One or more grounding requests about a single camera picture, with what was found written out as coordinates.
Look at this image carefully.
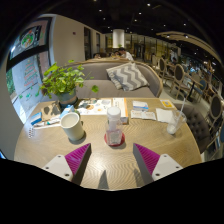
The grey curved sofa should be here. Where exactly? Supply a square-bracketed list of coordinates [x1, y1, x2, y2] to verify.
[77, 59, 163, 99]

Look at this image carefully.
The grey chevron pillow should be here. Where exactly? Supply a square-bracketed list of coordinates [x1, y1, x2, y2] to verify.
[107, 62, 149, 91]

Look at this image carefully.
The clear plastic drink cup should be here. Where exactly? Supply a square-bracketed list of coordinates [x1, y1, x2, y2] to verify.
[167, 110, 187, 135]

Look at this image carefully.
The red round coaster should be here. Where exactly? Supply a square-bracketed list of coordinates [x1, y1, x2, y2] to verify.
[104, 132, 125, 147]

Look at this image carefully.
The blue white leaflet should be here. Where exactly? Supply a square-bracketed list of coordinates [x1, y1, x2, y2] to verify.
[132, 101, 148, 111]

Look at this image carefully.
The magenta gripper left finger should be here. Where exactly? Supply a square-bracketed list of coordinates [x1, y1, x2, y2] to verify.
[65, 143, 92, 185]

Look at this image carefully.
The white cylindrical pillar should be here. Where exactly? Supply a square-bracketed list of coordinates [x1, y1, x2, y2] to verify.
[112, 29, 125, 48]

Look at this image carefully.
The large paper menu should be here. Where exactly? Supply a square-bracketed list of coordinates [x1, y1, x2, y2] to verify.
[78, 98, 128, 117]

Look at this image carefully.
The small white sign card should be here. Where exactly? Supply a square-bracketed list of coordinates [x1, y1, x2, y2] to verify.
[28, 127, 35, 138]

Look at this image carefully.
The white ceramic cup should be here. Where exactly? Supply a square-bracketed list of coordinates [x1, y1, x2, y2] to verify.
[60, 112, 84, 141]

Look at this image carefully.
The green potted plant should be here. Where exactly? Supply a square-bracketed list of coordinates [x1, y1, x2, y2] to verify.
[39, 60, 93, 107]

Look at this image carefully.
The person in white shirt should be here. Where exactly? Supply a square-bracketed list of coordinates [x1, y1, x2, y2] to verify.
[118, 47, 133, 61]

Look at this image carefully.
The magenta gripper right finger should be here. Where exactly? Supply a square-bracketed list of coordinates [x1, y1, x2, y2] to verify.
[133, 143, 160, 185]

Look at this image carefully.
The grey tufted chair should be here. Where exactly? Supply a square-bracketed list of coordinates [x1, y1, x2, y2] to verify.
[175, 103, 210, 153]

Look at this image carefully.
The round-back wooden chair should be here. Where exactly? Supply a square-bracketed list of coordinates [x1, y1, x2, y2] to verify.
[170, 64, 186, 98]

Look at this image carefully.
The yellow card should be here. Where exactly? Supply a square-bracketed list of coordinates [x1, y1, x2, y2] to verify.
[160, 100, 174, 108]

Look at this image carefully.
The clear plastic water bottle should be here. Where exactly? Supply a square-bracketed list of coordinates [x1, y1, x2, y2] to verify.
[105, 106, 124, 147]

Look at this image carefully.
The white napkin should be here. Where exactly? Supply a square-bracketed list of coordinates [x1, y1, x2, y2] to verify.
[156, 108, 173, 123]

